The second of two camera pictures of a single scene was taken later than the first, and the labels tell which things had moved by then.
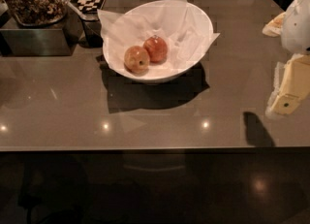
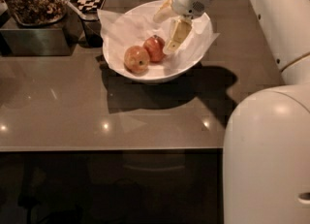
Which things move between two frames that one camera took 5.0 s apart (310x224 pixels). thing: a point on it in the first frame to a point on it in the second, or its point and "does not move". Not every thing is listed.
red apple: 156,48 does not move
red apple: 137,59 does not move
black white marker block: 88,7 does not move
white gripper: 296,27 to 188,4
